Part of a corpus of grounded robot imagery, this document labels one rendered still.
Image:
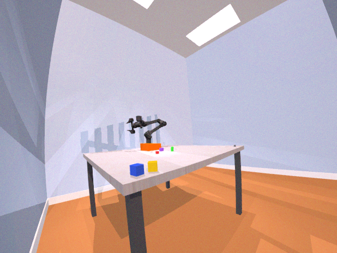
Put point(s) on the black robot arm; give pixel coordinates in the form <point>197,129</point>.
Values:
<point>140,123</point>

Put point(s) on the yellow cube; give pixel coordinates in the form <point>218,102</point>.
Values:
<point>152,166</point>

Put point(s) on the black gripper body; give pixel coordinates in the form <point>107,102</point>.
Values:
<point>133,125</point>

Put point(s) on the blue cube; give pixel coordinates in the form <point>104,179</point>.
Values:
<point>136,169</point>

